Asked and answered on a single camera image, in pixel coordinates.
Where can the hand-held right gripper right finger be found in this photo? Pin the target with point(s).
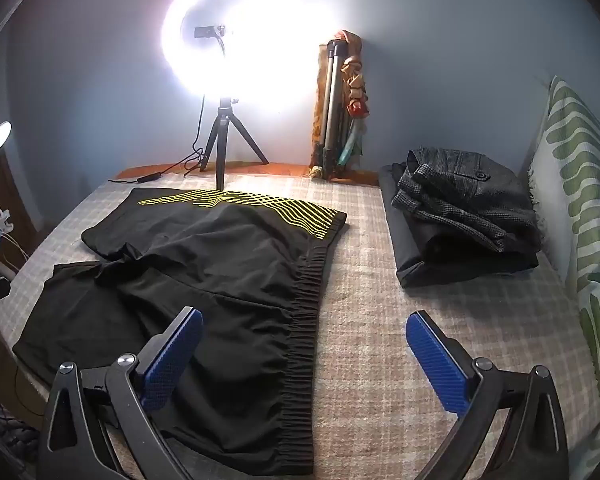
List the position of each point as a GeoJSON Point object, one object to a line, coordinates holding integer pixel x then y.
{"type": "Point", "coordinates": [437, 360]}

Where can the dark ribbed object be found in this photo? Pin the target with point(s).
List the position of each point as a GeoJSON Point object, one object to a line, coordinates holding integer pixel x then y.
{"type": "Point", "coordinates": [2, 430]}

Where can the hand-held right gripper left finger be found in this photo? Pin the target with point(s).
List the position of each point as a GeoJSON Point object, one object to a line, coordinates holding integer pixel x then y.
{"type": "Point", "coordinates": [172, 360]}

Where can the green and white striped pillow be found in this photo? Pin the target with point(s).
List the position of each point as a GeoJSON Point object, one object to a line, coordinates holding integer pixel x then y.
{"type": "Point", "coordinates": [580, 170]}

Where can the orange floral cloth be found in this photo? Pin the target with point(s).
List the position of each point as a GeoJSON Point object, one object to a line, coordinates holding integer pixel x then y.
{"type": "Point", "coordinates": [356, 75]}

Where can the folded grey checked pants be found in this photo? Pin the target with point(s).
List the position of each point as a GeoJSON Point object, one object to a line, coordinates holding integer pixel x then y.
{"type": "Point", "coordinates": [460, 190]}

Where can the black phone holder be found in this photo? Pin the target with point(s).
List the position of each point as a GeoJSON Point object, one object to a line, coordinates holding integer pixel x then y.
{"type": "Point", "coordinates": [209, 32]}

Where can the folded black pants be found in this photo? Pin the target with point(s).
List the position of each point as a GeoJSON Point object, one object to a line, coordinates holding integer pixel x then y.
{"type": "Point", "coordinates": [410, 240]}

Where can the orange bed sheet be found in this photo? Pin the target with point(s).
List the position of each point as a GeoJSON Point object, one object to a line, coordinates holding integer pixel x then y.
{"type": "Point", "coordinates": [290, 167]}

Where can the beige checked blanket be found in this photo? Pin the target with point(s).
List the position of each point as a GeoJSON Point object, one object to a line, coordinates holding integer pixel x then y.
{"type": "Point", "coordinates": [370, 310]}

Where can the black pants with yellow stripes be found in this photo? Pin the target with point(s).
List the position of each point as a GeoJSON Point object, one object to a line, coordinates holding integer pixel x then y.
{"type": "Point", "coordinates": [205, 270]}

